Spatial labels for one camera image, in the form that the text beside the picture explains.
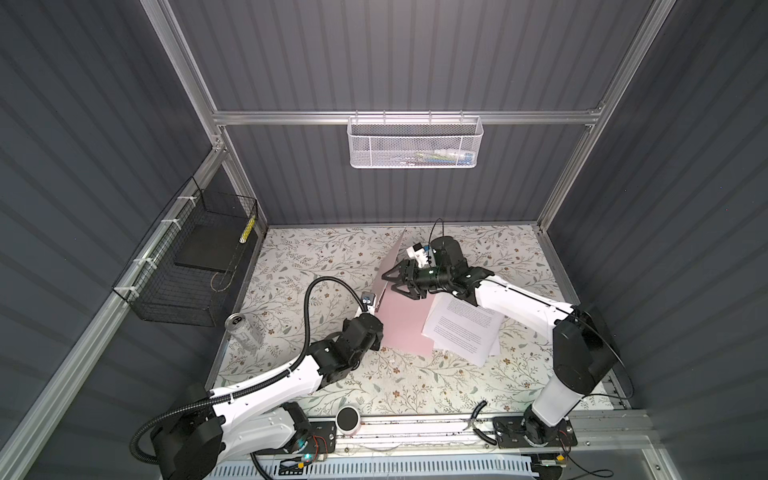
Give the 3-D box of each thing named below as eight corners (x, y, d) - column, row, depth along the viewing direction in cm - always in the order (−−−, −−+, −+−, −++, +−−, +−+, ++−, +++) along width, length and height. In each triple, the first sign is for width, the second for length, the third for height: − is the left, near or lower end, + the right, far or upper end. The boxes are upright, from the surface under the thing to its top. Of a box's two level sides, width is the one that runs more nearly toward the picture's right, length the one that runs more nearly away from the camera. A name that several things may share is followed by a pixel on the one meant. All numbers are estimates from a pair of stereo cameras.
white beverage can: (242, 352, 90) (220, 331, 79) (247, 335, 93) (228, 313, 82) (261, 352, 90) (242, 331, 79) (265, 335, 93) (248, 313, 82)
